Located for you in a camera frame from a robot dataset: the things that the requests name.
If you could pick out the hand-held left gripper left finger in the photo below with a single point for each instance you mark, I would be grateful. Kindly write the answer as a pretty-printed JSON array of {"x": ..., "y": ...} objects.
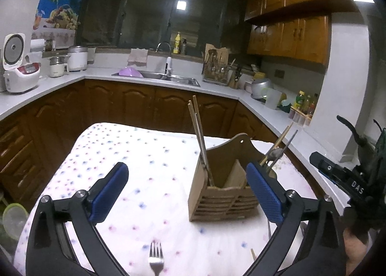
[{"x": 108, "y": 194}]

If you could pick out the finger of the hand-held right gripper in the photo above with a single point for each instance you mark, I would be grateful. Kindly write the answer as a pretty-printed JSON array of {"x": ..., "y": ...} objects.
[{"x": 340, "y": 178}]

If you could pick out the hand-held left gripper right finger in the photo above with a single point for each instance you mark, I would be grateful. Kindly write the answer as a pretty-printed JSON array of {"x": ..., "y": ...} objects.
[{"x": 265, "y": 194}]

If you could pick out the wooden utensil holder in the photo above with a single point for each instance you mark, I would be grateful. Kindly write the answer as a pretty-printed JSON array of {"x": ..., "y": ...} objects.
[{"x": 217, "y": 203}]

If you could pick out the dish rack with utensils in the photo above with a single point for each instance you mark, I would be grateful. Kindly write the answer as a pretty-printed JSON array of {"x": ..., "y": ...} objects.
[{"x": 215, "y": 72}]

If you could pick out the person's right hand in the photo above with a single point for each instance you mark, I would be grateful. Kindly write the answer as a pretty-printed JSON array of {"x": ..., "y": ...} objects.
[{"x": 354, "y": 252}]

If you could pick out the floral tablecloth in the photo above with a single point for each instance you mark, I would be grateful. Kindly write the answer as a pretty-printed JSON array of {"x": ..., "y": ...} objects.
[{"x": 150, "y": 158}]

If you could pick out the metal spoon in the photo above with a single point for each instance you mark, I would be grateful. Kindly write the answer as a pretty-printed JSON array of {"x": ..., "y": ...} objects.
[{"x": 289, "y": 140}]

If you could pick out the pink spice container set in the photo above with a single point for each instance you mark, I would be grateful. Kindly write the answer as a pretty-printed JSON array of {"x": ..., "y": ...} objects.
[{"x": 300, "y": 117}]

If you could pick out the dark sauce bottle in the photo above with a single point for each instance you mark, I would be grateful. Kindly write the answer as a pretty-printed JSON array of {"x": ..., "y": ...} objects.
[{"x": 314, "y": 104}]

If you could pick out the orange sauce bottle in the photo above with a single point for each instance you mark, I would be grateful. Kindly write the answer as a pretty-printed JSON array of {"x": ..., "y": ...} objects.
[{"x": 306, "y": 105}]

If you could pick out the steel fork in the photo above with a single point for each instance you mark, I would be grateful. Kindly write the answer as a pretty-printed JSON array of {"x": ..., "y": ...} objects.
[{"x": 156, "y": 261}]

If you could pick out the green bottle with yellow cap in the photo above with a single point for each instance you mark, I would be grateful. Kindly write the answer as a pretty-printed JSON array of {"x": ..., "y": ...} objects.
[{"x": 299, "y": 100}]

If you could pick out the brown lower kitchen cabinets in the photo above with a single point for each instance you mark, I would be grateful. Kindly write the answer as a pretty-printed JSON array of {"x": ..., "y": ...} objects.
[{"x": 135, "y": 104}]

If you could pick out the brown kitchen cabinets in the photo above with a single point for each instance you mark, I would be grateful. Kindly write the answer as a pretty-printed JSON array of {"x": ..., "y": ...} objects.
[
  {"x": 135, "y": 104},
  {"x": 301, "y": 35}
]

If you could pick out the clear plastic cup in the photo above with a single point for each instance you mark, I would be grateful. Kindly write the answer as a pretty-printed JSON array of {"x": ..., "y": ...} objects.
[{"x": 273, "y": 98}]

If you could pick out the green plastic bowl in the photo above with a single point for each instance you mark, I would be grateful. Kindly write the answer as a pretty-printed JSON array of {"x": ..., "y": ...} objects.
[{"x": 15, "y": 221}]

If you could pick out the metal bowl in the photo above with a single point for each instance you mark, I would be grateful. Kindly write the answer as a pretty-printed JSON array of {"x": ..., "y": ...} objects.
[{"x": 262, "y": 86}]

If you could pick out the wooden knife block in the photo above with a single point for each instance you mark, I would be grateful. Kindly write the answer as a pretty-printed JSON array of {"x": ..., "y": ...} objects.
[{"x": 235, "y": 78}]

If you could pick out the white kitchen countertop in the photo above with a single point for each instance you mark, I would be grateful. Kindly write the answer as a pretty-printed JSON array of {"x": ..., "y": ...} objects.
[{"x": 54, "y": 86}]

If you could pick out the purple basin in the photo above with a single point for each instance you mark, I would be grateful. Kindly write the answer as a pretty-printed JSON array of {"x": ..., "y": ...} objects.
[{"x": 130, "y": 72}]

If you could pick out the steel kitchen sink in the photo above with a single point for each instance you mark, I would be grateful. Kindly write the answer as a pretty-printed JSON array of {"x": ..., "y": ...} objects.
[{"x": 169, "y": 80}]

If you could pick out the small white electric pot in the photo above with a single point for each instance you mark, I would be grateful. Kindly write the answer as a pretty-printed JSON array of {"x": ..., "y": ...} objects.
[{"x": 57, "y": 68}]

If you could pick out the white cooker pot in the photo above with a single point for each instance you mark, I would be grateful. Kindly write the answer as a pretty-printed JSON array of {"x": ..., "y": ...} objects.
[{"x": 77, "y": 60}]

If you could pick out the beige dish towel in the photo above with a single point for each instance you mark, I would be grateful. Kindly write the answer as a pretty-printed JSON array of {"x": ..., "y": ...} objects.
[{"x": 137, "y": 56}]

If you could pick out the white soap dispenser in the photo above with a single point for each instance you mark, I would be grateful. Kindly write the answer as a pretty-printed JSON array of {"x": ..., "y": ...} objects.
[{"x": 168, "y": 65}]

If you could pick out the white rice cooker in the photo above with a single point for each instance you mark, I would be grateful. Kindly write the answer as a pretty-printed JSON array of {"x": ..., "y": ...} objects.
[{"x": 21, "y": 77}]

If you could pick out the brown upper kitchen cabinets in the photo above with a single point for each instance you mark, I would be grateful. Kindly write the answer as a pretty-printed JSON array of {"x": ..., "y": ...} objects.
[{"x": 301, "y": 35}]

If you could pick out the wooden cutting board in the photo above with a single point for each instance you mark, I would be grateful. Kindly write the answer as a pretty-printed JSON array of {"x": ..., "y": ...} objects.
[{"x": 221, "y": 51}]

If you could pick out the chrome faucet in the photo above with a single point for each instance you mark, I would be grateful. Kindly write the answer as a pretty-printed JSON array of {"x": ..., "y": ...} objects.
[{"x": 162, "y": 44}]

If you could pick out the glass jar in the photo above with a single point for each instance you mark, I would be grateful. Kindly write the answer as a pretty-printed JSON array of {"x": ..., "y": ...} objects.
[{"x": 49, "y": 45}]

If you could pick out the yellow detergent bottle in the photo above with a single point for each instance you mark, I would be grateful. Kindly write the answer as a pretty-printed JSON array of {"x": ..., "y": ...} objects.
[{"x": 177, "y": 43}]

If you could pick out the dark kitchen window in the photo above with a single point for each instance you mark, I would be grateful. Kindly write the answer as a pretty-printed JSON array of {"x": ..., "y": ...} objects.
[{"x": 135, "y": 14}]

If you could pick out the dark wall outlet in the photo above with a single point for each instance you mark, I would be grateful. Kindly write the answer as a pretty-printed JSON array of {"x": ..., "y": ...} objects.
[{"x": 279, "y": 74}]

